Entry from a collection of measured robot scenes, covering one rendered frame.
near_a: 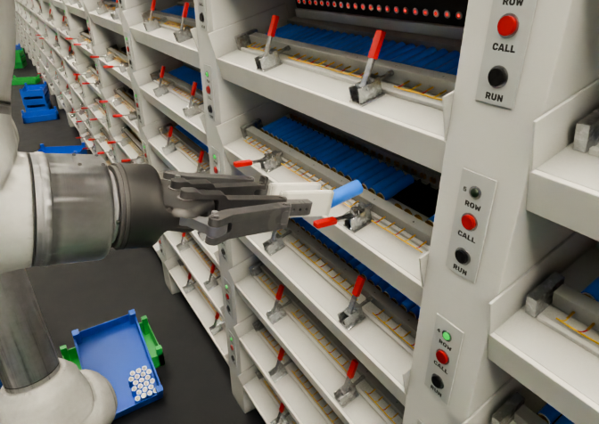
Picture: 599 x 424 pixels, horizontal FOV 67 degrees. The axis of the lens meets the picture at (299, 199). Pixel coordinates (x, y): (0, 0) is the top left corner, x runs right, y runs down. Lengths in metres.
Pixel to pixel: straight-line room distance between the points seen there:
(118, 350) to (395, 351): 1.16
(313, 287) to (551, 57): 0.60
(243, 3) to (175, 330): 1.29
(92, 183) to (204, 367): 1.40
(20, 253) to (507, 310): 0.46
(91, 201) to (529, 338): 0.45
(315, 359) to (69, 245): 0.71
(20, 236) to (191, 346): 1.47
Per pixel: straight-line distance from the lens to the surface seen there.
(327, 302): 0.84
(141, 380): 1.62
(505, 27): 0.44
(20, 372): 1.04
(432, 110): 0.56
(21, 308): 1.00
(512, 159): 0.46
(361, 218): 0.68
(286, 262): 0.94
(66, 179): 0.37
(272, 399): 1.43
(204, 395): 1.65
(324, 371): 0.98
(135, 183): 0.39
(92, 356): 1.73
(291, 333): 1.06
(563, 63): 0.44
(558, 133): 0.46
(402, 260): 0.63
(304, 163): 0.83
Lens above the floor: 1.25
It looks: 27 degrees down
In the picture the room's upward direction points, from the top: straight up
